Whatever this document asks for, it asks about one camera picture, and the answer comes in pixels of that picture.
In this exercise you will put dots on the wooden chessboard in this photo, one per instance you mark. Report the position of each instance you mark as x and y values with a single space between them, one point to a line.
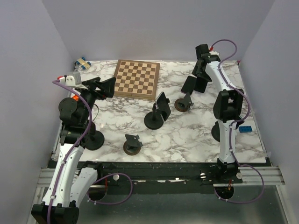
136 79

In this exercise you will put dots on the brown-base phone stand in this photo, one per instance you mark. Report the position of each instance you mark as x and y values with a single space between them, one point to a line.
132 145
184 104

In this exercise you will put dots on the black left round-base stand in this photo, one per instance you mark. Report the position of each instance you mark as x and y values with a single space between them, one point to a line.
94 142

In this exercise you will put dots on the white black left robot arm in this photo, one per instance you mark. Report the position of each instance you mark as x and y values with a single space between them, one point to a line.
60 205

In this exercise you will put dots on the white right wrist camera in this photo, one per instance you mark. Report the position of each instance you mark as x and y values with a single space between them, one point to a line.
213 52

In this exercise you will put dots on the blue toy brick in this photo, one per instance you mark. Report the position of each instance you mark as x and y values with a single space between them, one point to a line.
245 129

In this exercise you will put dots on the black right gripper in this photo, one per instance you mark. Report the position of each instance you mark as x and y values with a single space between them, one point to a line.
196 72

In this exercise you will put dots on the blue wheeled wooden toy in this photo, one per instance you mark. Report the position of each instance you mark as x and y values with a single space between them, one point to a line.
85 65

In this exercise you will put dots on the blue-edged black phone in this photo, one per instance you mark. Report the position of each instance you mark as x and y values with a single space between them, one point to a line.
200 85

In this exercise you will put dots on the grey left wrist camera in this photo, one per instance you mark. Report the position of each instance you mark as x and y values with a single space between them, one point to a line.
71 79

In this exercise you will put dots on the black tall round-base phone stand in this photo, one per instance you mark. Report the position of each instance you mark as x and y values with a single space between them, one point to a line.
153 120

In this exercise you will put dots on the black right round-base stand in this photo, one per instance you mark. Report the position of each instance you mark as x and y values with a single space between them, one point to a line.
216 131

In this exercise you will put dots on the brown-base far phone stand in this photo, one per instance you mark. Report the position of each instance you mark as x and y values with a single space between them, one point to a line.
184 104

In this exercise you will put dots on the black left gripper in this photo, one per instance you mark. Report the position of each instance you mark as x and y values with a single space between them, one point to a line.
107 86

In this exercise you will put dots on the aluminium frame rail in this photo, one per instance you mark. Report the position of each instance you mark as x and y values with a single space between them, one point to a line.
45 177

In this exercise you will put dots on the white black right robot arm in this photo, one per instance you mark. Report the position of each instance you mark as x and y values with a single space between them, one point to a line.
227 107

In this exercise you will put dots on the orange plastic piece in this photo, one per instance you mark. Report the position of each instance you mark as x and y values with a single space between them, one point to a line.
75 97

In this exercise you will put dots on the black phone with purple edge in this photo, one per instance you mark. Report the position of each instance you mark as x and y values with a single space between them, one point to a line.
189 85

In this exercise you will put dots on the brown-base near phone stand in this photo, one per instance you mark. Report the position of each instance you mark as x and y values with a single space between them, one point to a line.
132 145

